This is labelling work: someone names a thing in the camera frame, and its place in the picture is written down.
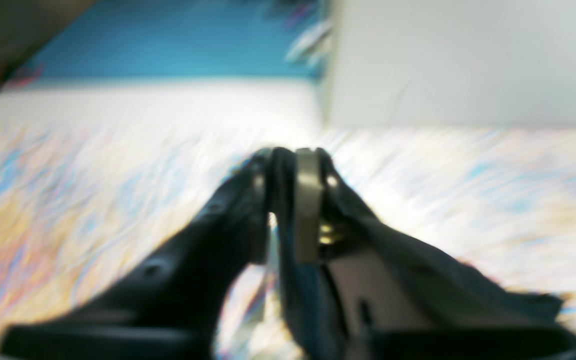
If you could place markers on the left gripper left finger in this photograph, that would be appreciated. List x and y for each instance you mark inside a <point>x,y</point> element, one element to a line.
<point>168,306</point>

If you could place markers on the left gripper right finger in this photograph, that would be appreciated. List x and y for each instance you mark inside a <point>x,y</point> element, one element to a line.
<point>368,290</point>

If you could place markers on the black t-shirt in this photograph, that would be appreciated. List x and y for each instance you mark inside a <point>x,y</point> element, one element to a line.
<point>418,290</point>

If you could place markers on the patterned tablecloth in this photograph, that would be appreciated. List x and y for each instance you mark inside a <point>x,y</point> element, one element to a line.
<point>93,179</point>

